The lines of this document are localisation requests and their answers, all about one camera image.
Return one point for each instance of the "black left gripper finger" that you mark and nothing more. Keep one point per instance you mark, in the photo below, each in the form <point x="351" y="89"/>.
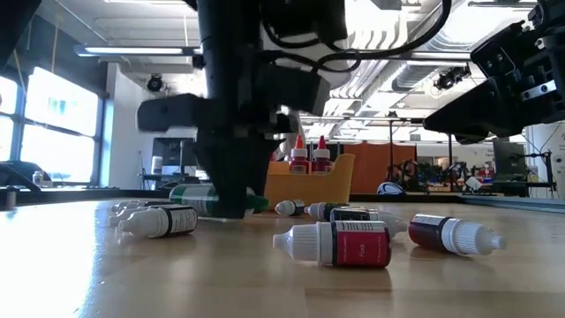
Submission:
<point x="265" y="163"/>
<point x="231" y="176"/>

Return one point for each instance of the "large green food coloring bottle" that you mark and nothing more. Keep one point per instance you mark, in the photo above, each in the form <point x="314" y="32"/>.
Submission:
<point x="190" y="194"/>

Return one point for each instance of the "small white-capped food coloring bottle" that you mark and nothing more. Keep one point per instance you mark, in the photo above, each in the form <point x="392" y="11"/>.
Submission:
<point x="132" y="205"/>
<point x="287" y="207"/>
<point x="121" y="217"/>

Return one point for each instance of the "large crimson food coloring bottle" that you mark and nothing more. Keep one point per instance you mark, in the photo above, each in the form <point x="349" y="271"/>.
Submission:
<point x="321" y="161"/>

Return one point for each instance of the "small black food coloring bottle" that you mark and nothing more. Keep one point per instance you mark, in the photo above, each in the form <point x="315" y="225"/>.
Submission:
<point x="353" y="215"/>
<point x="176" y="221"/>

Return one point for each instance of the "small dark red coloring bottle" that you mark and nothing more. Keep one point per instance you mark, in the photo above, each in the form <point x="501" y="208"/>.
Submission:
<point x="426" y="232"/>

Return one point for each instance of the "small pink food coloring bottle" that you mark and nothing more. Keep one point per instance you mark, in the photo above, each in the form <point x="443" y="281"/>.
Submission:
<point x="359" y="245"/>

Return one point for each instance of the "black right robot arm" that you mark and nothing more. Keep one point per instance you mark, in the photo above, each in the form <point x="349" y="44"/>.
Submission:
<point x="552" y="13"/>

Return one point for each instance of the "dark computer monitor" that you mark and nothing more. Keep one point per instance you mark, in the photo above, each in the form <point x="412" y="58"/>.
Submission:
<point x="507" y="159"/>

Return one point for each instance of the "yellow plastic bin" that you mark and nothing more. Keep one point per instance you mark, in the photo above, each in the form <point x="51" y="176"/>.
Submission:
<point x="318" y="187"/>

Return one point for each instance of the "dark office desk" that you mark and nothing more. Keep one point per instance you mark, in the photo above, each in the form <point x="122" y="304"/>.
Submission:
<point x="159" y="181"/>

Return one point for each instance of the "blue and white ball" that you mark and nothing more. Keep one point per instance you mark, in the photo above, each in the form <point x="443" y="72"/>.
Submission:
<point x="390" y="189"/>

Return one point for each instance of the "long ceiling light fixture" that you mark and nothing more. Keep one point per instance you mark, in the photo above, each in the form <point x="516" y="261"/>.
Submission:
<point x="132" y="50"/>

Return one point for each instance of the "large bright window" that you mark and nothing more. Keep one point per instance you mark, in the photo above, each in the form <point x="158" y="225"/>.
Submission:
<point x="62" y="101"/>

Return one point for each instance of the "clear water bottle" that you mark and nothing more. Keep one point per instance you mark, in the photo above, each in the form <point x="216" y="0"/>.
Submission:
<point x="38" y="179"/>

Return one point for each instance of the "black ceiling camera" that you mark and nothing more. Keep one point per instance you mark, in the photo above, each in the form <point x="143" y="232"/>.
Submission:
<point x="448" y="79"/>

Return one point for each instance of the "black metal rack frame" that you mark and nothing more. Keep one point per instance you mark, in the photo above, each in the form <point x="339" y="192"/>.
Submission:
<point x="391" y="150"/>

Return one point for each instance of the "silver ventilation duct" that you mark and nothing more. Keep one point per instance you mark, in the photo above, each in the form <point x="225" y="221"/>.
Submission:
<point x="415" y="73"/>

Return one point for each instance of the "black wall-mounted camera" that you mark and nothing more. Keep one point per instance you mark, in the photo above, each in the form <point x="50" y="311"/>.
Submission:
<point x="155" y="83"/>

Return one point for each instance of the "orange partition wall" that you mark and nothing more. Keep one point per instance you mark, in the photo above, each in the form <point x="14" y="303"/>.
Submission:
<point x="371" y="168"/>

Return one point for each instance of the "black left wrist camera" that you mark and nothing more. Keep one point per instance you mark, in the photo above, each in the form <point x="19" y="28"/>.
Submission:
<point x="309" y="20"/>

